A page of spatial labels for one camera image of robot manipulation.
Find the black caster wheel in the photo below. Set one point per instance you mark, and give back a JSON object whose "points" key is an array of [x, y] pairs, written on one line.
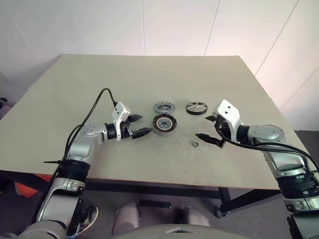
{"points": [[219, 213]]}

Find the black flat bracket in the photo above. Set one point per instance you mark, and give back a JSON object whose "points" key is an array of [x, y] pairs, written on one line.
{"points": [[154, 204]]}

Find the grey robot torso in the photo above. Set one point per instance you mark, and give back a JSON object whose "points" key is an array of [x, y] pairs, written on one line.
{"points": [[179, 232]]}

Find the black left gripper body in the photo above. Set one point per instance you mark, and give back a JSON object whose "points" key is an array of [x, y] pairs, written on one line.
{"points": [[126, 128]]}

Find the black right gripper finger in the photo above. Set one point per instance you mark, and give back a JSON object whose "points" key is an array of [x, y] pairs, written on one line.
{"points": [[210, 139], [211, 118]]}

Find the grey gear carrier disc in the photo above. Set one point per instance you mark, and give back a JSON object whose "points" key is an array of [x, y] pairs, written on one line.
{"points": [[164, 107]]}

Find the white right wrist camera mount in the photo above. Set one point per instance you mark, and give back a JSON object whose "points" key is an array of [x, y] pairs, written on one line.
{"points": [[229, 110]]}

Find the dark patterned sneaker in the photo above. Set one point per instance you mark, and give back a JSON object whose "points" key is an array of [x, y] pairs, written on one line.
{"points": [[88, 217]]}

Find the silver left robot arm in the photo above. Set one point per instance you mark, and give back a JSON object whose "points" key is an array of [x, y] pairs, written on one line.
{"points": [[77, 147]]}

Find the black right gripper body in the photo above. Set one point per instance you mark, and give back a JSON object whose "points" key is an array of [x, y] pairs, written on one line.
{"points": [[222, 129]]}

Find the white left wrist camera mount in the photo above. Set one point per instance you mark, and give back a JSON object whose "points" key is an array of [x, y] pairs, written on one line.
{"points": [[119, 110]]}

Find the rounded pinkish grey knee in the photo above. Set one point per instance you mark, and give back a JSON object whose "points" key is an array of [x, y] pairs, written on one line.
{"points": [[125, 216], [197, 216]]}

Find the orange object under table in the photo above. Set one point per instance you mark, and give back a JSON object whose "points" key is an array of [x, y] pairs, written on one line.
{"points": [[30, 188]]}

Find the black table frame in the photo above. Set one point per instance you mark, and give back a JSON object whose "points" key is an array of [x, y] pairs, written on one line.
{"points": [[149, 185]]}

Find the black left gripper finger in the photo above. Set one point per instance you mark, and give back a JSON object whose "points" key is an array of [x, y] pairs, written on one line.
{"points": [[135, 118], [140, 132]]}

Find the black spoked rotor wheel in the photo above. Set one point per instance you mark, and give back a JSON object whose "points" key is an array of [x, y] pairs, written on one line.
{"points": [[196, 108]]}

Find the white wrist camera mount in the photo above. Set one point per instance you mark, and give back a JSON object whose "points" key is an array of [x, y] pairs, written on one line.
{"points": [[229, 110], [119, 110]]}

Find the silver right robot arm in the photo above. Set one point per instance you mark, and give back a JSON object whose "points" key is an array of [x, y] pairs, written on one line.
{"points": [[264, 133]]}

